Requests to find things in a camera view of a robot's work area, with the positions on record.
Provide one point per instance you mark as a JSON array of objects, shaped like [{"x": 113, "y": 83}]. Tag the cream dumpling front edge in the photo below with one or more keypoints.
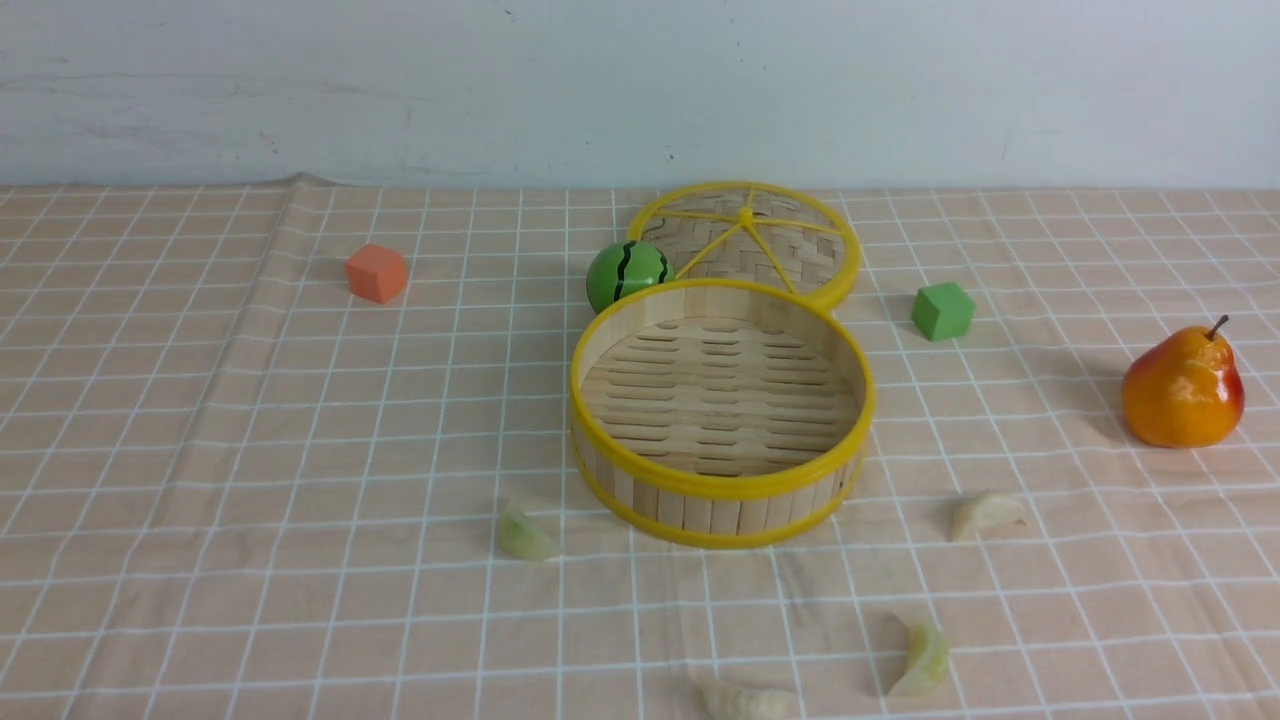
[{"x": 727, "y": 701}]

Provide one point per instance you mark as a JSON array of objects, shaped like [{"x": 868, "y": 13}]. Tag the cream white dumpling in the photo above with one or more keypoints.
[{"x": 986, "y": 511}]

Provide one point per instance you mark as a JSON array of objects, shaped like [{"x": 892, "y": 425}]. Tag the pale green curved dumpling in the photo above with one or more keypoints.
[{"x": 927, "y": 662}]

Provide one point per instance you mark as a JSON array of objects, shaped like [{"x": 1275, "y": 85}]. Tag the bamboo steamer tray yellow rim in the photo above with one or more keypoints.
[{"x": 720, "y": 414}]

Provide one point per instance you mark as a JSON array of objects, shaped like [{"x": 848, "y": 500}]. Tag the bamboo steamer lid yellow rim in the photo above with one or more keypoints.
[{"x": 754, "y": 231}]

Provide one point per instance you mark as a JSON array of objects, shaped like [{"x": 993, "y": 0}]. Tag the green watermelon toy ball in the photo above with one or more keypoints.
[{"x": 623, "y": 268}]

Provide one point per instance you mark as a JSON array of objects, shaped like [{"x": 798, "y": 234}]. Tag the orange foam cube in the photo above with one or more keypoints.
[{"x": 376, "y": 273}]

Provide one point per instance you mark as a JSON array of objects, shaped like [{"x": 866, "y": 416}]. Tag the green foam cube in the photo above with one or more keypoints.
[{"x": 943, "y": 311}]

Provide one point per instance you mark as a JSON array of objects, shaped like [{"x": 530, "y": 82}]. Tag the beige checkered tablecloth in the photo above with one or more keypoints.
[{"x": 233, "y": 490}]

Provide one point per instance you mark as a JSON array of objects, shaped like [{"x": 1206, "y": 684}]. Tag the orange yellow toy pear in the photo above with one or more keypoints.
[{"x": 1185, "y": 392}]

